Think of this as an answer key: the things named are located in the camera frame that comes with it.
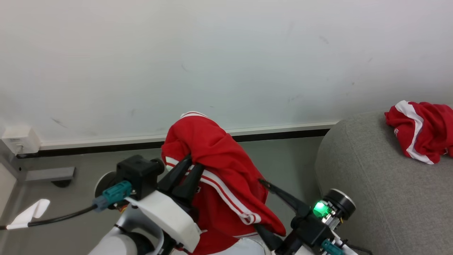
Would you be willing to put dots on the black round floor foot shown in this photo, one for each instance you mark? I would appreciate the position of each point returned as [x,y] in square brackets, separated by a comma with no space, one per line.
[61,183]

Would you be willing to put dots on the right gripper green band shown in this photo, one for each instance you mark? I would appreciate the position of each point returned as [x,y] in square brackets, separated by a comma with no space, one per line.
[320,209]

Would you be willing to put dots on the white baseboard strip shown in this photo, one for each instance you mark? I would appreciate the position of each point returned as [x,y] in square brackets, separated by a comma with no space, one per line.
[283,127]

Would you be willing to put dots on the teal left camera connector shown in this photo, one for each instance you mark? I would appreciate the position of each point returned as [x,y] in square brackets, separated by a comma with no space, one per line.
[115,194]

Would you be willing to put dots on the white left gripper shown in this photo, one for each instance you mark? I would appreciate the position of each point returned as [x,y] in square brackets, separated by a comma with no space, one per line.
[170,216]

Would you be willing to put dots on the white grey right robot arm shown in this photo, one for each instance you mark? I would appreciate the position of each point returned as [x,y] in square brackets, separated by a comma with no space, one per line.
[341,203]

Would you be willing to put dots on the teal camera connector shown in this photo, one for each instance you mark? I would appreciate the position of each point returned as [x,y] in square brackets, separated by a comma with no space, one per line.
[332,248]
[115,194]

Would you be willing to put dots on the grey metal floor bracket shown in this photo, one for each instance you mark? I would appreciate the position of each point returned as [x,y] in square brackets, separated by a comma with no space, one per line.
[49,174]

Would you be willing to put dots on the white wall outlet box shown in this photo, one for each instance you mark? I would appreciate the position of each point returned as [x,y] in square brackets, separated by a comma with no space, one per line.
[21,140]

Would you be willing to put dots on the grey fabric sofa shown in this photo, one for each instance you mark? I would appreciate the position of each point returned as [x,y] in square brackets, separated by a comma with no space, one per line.
[389,198]

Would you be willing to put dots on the red white-striped garment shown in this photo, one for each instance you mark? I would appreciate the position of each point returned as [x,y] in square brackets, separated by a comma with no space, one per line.
[219,159]
[424,131]

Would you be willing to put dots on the teal right camera connector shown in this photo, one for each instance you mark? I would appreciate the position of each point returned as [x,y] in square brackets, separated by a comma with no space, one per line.
[332,248]

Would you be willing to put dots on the grey metal partition frame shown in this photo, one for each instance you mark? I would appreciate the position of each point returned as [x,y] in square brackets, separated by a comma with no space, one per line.
[9,166]

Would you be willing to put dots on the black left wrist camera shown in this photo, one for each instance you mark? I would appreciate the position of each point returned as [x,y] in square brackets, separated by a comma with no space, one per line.
[139,173]

